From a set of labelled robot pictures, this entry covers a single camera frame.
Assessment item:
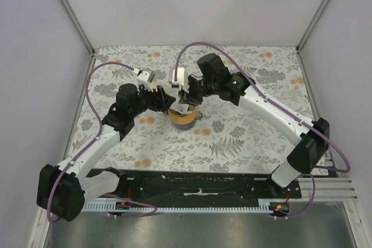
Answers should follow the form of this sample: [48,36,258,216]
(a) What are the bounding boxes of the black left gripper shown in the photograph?
[130,84,176,117]

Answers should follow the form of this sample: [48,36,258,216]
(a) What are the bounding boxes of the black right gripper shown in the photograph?
[178,77,217,107]

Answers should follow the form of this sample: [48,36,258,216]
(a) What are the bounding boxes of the white paper coffee filter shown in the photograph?
[170,101,195,115]

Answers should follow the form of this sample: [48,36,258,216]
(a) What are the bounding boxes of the round wooden dripper stand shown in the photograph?
[167,108,198,125]

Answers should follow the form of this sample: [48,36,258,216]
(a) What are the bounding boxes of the grey glass carafe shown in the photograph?
[169,111,203,131]

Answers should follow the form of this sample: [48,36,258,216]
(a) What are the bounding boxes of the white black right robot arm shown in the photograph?
[169,53,330,198]

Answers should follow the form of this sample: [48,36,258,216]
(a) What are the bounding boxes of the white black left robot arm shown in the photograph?
[37,84,176,222]

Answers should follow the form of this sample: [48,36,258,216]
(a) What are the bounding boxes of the floral tablecloth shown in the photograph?
[69,46,313,174]

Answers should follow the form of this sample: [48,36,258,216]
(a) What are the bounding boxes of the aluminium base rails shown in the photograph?
[34,154,361,202]

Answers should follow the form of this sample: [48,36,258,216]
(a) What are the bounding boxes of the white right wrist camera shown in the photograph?
[169,67,189,92]

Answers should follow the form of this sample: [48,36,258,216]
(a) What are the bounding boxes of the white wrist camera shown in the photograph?
[133,68,155,92]
[169,67,189,92]

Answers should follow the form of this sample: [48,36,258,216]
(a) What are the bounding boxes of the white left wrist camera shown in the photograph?
[133,68,155,92]

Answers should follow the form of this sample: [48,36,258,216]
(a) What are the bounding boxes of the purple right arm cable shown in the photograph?
[175,41,352,220]

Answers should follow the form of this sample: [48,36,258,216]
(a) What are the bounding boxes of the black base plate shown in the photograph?
[113,170,302,200]

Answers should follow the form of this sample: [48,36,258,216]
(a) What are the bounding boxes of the aluminium frame post left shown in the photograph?
[58,0,95,56]

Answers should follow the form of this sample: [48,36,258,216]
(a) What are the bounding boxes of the aluminium frame post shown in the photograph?
[296,0,331,53]
[58,0,95,56]

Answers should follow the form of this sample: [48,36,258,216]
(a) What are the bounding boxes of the light blue cable duct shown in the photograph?
[82,196,277,214]

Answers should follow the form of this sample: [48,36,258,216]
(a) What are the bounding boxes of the aluminium frame post right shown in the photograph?
[296,0,331,53]

